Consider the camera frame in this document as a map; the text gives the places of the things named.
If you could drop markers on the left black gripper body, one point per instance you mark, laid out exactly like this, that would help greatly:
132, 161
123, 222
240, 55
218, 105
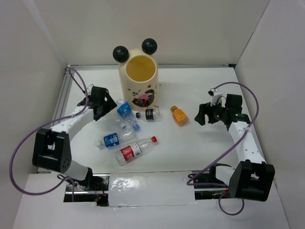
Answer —
103, 102

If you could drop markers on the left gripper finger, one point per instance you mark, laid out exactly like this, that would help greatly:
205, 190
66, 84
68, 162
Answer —
108, 99
101, 111

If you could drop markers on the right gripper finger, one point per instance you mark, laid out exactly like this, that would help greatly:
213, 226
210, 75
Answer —
204, 110
213, 119

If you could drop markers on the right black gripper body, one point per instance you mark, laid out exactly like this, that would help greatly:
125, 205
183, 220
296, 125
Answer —
218, 111

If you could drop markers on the clear bottle white cap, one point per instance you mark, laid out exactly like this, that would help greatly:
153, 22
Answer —
117, 120

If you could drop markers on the orange juice bottle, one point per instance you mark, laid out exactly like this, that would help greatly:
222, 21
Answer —
179, 116

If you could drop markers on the red label red-cap bottle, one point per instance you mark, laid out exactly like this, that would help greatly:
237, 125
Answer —
135, 150

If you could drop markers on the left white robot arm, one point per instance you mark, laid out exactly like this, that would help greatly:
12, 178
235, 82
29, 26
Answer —
52, 149

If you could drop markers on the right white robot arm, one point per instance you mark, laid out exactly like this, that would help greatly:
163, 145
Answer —
252, 178

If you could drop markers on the cream panda-ear bin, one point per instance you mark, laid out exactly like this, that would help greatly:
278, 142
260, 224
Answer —
138, 72

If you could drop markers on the light-blue label bottle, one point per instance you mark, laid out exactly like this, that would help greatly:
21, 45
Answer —
124, 110

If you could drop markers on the dark-blue label bottle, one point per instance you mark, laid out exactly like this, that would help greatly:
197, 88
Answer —
115, 139

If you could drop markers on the black label small bottle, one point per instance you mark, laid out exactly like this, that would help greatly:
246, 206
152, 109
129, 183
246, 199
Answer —
149, 115

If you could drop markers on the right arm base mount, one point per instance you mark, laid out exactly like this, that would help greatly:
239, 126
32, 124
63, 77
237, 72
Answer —
206, 187

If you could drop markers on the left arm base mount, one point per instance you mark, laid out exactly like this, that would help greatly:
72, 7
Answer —
97, 193

